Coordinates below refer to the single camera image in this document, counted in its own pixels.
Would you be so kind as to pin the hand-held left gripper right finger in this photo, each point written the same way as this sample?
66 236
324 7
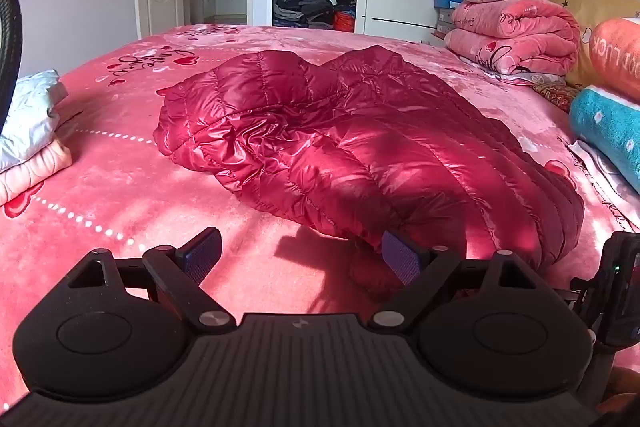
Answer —
402 257

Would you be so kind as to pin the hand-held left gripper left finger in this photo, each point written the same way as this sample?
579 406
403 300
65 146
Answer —
200 257

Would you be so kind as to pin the red puffer jacket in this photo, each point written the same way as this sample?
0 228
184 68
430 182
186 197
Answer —
325 147

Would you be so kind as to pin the pile of dark clothes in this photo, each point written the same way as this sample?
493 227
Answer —
310 9

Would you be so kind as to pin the pink heart print bed blanket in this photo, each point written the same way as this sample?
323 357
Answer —
125 167

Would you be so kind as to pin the white printed sheet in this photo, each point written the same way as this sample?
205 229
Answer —
610 179

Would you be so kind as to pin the teal bolster pillow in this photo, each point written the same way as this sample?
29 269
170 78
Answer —
610 127

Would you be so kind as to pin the pale pink folded jacket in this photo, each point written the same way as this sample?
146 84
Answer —
30 172

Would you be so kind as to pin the red patterned cloth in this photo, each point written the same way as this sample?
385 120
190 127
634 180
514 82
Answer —
555 94

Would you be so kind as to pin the light blue folded jacket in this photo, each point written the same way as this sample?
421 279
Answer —
27 117

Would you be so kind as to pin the orange bolster pillow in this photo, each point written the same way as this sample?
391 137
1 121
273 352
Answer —
617 57

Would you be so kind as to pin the stack of blue shoe boxes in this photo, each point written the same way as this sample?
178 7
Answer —
446 14

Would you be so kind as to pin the folded pink quilt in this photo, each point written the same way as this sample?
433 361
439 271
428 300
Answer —
515 34

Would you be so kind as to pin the white kitchen cabinet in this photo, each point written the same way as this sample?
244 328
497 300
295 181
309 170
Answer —
225 2

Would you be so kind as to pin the yellow star print headboard cover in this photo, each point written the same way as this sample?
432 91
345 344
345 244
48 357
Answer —
595 7

